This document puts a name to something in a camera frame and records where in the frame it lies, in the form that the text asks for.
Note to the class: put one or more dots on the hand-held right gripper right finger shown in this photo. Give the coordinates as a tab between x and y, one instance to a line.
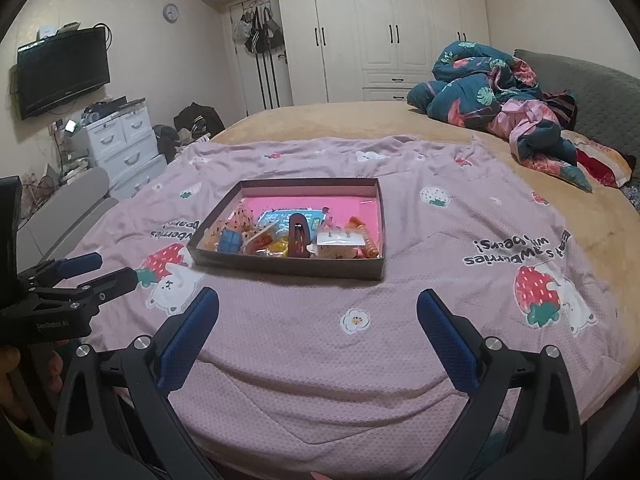
447	345

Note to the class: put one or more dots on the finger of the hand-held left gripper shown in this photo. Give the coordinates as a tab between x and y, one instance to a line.
82	263
115	280

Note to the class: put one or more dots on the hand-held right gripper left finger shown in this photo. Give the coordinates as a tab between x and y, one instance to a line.
187	340

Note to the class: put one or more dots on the shallow cardboard box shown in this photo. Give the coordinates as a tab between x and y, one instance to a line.
290	267

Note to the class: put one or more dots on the clear sparkly dotted bag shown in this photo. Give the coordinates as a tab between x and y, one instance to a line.
240	220

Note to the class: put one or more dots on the orange hair claw clip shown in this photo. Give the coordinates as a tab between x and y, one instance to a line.
367	240

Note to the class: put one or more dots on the person's left hand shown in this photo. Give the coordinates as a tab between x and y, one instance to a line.
15	375

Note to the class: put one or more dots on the grey chair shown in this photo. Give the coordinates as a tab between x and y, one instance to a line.
70	195

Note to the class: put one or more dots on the blue cube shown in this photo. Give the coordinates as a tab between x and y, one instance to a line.
230	242

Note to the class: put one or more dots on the pink strawberry printed blanket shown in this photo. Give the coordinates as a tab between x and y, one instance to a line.
310	340

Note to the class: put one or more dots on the white drawer cabinet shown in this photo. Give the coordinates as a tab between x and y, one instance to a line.
125	145

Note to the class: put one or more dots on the brown hair clip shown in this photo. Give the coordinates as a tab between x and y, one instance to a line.
298	235

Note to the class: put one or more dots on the pink book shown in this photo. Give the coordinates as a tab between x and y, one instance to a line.
345	207

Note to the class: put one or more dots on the black bag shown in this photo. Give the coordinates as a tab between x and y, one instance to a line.
197	119

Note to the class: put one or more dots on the black television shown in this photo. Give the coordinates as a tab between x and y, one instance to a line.
62	72

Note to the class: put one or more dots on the white router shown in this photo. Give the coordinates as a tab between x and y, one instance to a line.
47	31

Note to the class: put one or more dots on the red patterned pillow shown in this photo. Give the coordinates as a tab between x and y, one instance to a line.
600	160

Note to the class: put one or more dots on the teal floral duvet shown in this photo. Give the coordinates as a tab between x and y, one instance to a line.
467	95

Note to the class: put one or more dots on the beige bed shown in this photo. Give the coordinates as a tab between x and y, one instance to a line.
325	120

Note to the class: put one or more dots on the grey headboard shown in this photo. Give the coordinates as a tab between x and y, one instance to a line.
605	95

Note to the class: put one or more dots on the white wardrobe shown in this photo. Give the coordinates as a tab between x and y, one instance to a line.
380	35

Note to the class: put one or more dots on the round wall clock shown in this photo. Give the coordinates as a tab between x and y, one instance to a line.
171	12

